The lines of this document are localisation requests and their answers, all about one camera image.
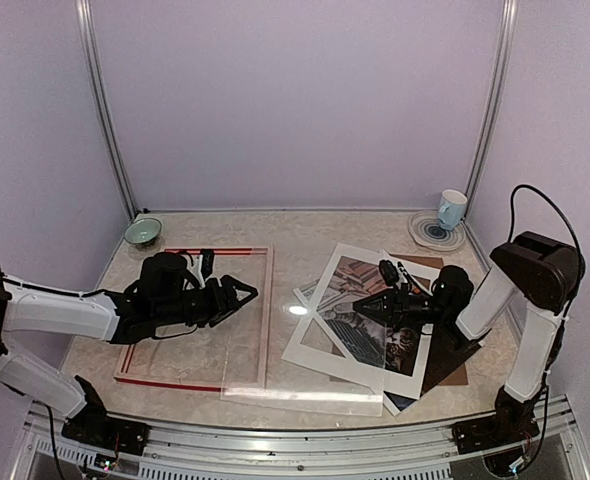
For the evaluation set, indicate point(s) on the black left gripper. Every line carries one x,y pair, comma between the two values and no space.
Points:
222,307

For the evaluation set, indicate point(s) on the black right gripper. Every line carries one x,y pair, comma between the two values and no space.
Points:
394,310

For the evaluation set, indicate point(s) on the cat and books photo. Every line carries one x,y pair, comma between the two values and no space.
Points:
370,330

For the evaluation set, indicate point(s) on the red wooden picture frame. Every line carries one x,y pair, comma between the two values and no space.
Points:
186,358

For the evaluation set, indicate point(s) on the white mat board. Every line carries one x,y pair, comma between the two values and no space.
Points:
335,339

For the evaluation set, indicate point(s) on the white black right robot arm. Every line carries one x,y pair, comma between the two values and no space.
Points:
546,272

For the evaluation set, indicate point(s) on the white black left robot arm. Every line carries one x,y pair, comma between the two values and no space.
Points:
31,307

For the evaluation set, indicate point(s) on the round swirl pattern plate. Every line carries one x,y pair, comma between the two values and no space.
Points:
426,232

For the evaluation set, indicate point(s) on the green ceramic bowl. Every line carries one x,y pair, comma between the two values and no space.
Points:
143,232

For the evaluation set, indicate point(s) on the light blue ceramic mug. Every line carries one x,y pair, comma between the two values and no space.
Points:
451,209

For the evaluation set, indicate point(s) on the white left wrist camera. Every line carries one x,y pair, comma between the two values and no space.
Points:
203,265

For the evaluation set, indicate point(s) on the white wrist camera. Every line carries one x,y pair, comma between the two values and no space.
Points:
203,265
397,278

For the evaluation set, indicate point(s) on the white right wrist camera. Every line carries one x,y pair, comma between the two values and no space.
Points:
397,278

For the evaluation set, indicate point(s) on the brown frame backing board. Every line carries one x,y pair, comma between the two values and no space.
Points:
455,370

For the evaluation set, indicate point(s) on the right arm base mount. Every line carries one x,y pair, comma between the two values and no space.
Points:
511,421

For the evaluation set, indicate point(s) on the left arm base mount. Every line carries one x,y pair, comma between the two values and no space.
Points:
96,428

